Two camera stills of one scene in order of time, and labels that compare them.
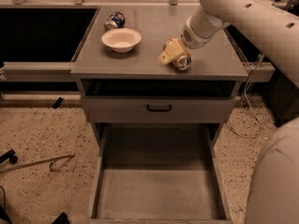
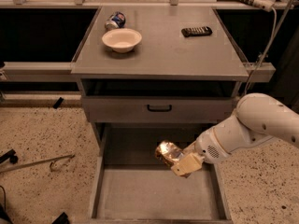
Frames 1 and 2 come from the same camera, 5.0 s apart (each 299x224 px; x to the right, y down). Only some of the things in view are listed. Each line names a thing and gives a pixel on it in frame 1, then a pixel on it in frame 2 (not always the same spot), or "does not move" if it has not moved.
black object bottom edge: (63, 218) does not move
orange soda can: (183, 63) -> (168, 153)
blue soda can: (115, 21) does not move
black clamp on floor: (9, 155) does not move
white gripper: (192, 38) -> (206, 147)
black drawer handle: (159, 109) does not move
